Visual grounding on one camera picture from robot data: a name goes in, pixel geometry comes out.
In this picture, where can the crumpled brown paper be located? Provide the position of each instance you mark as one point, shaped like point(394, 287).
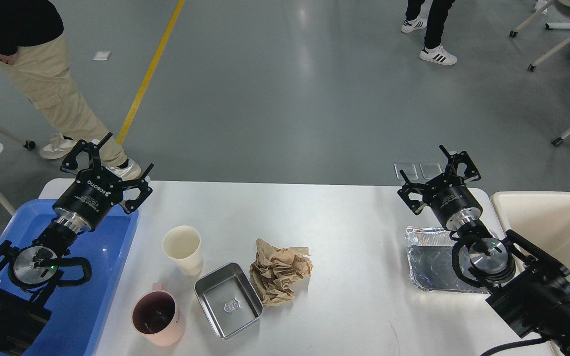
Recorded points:
point(276, 270)

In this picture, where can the person in black trousers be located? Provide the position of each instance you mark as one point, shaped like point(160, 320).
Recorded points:
point(434, 25)

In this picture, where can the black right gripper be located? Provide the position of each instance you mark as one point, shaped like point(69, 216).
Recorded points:
point(453, 204)

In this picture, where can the pink mug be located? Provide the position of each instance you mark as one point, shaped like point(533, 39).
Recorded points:
point(157, 317)

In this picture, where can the blue plastic tray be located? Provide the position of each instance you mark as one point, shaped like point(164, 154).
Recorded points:
point(78, 314)

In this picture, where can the cream paper cup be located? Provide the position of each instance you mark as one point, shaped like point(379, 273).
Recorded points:
point(182, 245)

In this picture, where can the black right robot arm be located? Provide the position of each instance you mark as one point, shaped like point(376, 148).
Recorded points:
point(528, 288)

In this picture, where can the person in beige trousers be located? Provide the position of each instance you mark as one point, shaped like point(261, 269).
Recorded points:
point(35, 56)

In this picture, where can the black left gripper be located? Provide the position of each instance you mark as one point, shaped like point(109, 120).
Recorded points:
point(95, 190)

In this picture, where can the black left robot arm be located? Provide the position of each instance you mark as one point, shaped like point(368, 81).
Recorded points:
point(29, 275)

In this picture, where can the aluminium foil tray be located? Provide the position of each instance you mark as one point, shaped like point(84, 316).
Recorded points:
point(430, 253)

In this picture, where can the metal rectangular tin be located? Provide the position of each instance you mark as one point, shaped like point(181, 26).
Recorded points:
point(228, 299)

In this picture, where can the cream plastic bin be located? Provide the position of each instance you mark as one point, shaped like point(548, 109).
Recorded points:
point(542, 217)

